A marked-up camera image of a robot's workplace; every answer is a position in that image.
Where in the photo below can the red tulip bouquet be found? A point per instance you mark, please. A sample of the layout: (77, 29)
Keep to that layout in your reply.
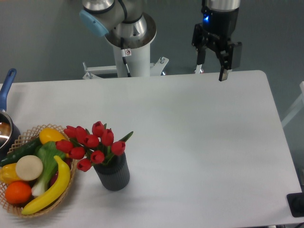
(97, 147)

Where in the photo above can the dark grey ribbed vase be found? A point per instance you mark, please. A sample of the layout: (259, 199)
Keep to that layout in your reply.
(116, 175)

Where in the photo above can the green cucumber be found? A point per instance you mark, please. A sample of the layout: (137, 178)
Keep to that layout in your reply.
(24, 150)

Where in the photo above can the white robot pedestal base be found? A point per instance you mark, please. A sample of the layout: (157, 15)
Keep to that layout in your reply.
(129, 63)

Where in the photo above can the beige round bun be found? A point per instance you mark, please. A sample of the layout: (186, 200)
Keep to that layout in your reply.
(29, 167)

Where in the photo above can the yellow banana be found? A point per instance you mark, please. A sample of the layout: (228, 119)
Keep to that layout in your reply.
(53, 193)

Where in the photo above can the orange fruit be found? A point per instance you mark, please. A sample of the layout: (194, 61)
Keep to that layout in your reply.
(18, 192)

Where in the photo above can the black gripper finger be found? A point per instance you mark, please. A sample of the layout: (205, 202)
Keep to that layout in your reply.
(198, 41)
(229, 56)

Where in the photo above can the yellow bell pepper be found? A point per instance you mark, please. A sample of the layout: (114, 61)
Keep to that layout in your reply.
(8, 174)

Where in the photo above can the woven wicker basket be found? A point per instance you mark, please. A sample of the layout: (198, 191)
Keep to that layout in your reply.
(16, 209)

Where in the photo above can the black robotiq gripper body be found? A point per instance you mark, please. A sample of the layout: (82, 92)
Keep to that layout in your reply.
(218, 25)

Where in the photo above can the black device at table edge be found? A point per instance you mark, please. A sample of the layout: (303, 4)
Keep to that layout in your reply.
(296, 204)

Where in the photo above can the white frame at right edge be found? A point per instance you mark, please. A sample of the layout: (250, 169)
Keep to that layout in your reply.
(295, 107)

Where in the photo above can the green bok choy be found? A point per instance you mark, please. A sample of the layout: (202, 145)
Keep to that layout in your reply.
(46, 154)

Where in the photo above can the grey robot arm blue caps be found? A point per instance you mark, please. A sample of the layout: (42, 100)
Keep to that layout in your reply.
(130, 31)

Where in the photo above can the blue handled steel pot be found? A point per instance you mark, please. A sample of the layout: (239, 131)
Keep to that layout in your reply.
(9, 132)

